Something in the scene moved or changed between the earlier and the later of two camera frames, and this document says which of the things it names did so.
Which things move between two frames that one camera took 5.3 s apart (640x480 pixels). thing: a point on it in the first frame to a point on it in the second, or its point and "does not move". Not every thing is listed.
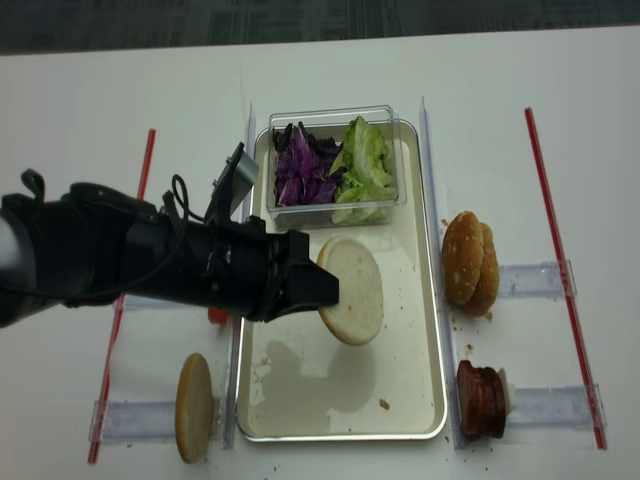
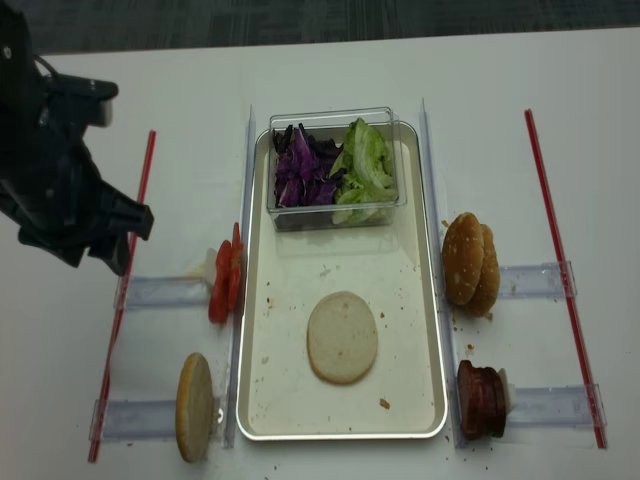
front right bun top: (462, 257) does not move
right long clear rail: (442, 288) does not move
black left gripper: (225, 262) to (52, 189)
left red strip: (115, 332) does not move
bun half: (357, 315) to (342, 337)
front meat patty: (474, 400) does not move
